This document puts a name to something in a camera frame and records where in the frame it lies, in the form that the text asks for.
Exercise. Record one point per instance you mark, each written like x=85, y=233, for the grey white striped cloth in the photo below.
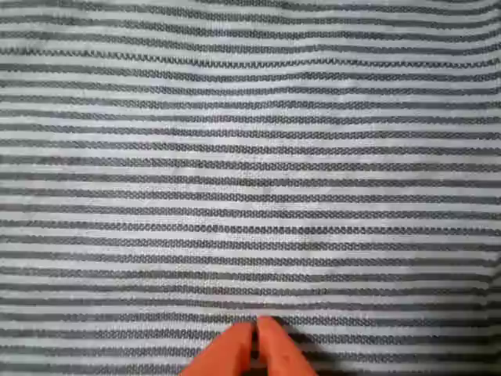
x=250, y=156

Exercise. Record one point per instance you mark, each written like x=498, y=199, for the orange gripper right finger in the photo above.
x=280, y=352

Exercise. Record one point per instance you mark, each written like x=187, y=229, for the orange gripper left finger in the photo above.
x=231, y=352

